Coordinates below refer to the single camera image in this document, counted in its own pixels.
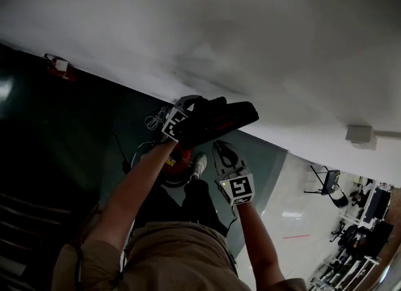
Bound white coiled cable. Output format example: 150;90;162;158
144;105;172;132

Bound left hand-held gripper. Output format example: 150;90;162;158
161;95;204;143

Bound person's black trousers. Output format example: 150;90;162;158
133;178;242;253

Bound red wall-side box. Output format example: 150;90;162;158
43;53;78;83

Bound red vacuum cleaner canister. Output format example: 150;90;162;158
155;142;197;188

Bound black office chair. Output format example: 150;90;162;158
330;223;368;248

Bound black vacuum floor nozzle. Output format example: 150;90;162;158
177;96;260;151

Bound person's right forearm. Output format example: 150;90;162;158
234;201;291;288

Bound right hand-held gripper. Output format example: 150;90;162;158
212;140;255;207

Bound person's left forearm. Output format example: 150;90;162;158
83;139;182;247

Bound person's white shoe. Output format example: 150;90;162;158
189;154;208;181

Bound black folding chair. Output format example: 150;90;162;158
303;164;350;209

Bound white frame desk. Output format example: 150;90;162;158
339;179;393;231

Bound person's beige shirt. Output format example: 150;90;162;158
51;220;310;291

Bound thin black cable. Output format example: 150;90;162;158
110;130;131;175

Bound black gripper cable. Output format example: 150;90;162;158
226;204;239;231

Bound grey wall junction box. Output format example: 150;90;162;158
345;124;377;151

